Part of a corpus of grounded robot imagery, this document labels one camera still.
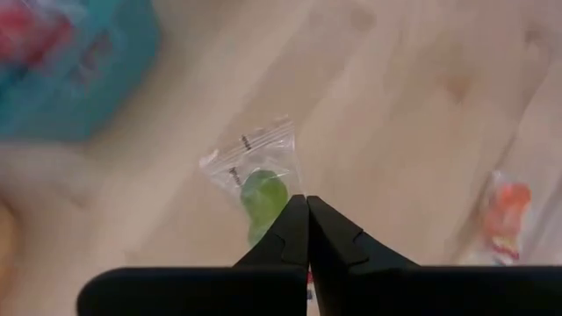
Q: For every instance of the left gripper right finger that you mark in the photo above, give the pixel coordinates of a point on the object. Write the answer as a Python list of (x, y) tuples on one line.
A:
[(417, 294)]

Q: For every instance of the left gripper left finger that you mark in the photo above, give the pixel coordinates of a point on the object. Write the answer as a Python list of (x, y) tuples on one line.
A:
[(197, 294)]

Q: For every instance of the clear wrapper green candy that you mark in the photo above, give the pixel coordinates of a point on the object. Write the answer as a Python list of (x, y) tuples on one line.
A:
[(263, 193)]

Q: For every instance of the teal plastic basket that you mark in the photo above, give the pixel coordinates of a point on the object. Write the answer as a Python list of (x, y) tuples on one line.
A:
[(88, 109)]

